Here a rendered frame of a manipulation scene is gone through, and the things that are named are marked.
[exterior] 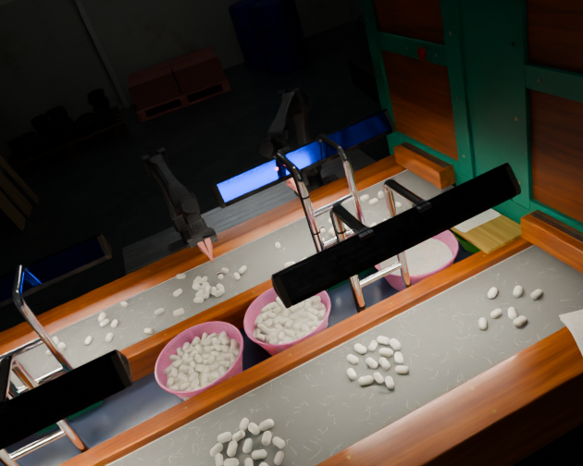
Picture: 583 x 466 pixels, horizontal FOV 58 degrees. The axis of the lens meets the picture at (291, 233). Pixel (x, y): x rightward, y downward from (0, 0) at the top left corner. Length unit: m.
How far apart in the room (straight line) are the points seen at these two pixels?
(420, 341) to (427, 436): 0.29
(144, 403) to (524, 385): 1.03
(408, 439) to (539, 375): 0.32
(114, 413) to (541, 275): 1.27
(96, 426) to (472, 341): 1.07
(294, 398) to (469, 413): 0.42
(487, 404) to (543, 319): 0.31
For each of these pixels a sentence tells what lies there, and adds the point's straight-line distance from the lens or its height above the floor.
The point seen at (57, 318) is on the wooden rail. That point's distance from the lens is 2.06.
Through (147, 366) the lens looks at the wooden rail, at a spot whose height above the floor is 0.70.
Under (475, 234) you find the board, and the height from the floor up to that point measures 0.78.
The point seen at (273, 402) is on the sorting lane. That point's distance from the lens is 1.39.
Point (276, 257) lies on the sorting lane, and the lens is 1.85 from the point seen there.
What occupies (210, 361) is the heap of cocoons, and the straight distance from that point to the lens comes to 1.57.
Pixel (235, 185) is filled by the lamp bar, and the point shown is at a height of 1.09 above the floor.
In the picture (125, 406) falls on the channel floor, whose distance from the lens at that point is 1.70.
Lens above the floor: 1.77
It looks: 32 degrees down
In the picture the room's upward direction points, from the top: 19 degrees counter-clockwise
